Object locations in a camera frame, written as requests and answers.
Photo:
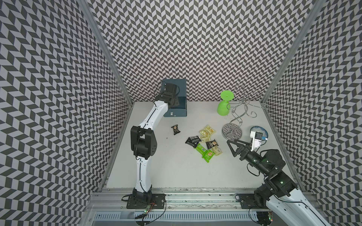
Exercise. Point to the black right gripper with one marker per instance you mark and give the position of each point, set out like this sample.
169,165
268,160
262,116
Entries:
244,149

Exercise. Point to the black cookie packet barcode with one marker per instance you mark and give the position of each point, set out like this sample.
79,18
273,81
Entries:
193,141

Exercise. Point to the blue floral ceramic bowl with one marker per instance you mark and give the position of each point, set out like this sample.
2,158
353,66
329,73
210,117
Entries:
259,129

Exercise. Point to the yellow cookie packet top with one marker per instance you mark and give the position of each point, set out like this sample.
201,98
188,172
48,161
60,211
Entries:
210,130

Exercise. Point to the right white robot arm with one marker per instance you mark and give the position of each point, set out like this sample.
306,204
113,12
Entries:
279,193

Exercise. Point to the green plastic goblet cup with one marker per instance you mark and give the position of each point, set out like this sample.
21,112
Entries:
223,108

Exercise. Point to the green cookie packet long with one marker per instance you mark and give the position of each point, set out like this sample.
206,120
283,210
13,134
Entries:
201,149

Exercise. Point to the yellow cookie packet middle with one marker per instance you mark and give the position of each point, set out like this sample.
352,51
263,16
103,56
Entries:
204,136

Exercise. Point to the pale yellow cookie packet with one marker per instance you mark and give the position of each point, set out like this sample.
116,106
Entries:
216,150

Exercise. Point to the aluminium front rail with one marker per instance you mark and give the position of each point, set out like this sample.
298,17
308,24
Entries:
184,206

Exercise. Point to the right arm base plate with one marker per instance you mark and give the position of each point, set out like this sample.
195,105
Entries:
251,201

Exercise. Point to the black cookie packet centre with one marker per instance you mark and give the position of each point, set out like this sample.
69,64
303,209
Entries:
211,144

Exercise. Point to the chrome wire hook stand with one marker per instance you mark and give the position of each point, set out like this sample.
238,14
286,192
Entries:
232,129

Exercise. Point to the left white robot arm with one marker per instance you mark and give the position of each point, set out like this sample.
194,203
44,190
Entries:
143,140

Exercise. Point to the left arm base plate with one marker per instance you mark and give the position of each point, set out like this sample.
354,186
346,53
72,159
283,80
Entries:
141,201

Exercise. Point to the dark teal drawer box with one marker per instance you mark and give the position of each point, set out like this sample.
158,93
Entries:
180,107

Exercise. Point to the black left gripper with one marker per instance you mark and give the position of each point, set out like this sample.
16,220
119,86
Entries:
176,102

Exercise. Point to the lone black cookie packet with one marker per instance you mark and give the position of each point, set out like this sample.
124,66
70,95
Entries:
175,129

